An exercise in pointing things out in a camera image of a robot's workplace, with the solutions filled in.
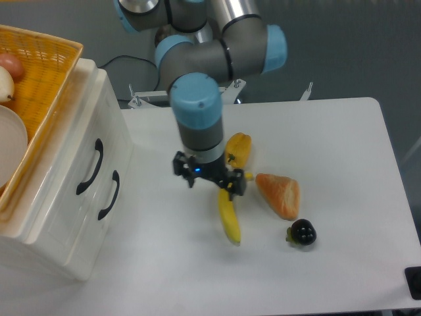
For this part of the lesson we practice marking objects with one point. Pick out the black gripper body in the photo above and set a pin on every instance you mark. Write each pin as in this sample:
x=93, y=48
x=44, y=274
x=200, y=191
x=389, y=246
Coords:
x=216, y=171

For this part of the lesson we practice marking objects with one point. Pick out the black lower drawer handle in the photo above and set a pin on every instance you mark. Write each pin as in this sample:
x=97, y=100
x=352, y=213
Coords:
x=111, y=200

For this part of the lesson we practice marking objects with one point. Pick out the yellow bell pepper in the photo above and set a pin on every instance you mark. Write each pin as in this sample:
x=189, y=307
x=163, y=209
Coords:
x=237, y=150

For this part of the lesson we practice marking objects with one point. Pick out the black drawer handle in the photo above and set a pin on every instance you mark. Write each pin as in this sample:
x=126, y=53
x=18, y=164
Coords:
x=111, y=200
x=94, y=168

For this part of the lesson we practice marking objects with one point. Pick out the yellow banana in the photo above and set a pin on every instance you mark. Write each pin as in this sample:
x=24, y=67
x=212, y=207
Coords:
x=226, y=207

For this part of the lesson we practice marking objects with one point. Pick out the orange woven basket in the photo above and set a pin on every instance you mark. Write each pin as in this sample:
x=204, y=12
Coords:
x=48, y=62

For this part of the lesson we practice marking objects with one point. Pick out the black top drawer handle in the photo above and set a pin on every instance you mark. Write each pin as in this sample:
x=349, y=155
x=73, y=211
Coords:
x=94, y=168

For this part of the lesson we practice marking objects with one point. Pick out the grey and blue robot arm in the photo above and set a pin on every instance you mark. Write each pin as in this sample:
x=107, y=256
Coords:
x=213, y=42

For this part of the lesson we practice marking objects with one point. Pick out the orange bread wedge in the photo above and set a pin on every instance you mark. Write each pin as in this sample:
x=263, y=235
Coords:
x=283, y=194

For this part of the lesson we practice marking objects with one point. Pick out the white plate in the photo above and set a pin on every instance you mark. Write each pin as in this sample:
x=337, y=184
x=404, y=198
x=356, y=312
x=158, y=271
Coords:
x=14, y=142

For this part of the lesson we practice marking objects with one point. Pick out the white drawer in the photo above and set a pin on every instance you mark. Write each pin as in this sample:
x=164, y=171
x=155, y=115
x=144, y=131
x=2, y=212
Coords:
x=74, y=216

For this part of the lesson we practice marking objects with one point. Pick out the white drawer cabinet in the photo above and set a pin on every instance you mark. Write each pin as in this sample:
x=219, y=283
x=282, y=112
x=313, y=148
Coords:
x=26, y=202

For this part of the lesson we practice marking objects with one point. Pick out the black corner device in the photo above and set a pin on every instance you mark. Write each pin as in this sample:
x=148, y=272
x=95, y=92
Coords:
x=412, y=275

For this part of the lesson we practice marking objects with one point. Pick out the pale yellow pear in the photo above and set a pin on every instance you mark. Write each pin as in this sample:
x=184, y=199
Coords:
x=6, y=85

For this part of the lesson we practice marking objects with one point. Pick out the red apple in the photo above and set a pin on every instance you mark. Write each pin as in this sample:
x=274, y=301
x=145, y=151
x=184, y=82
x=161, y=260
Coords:
x=12, y=64

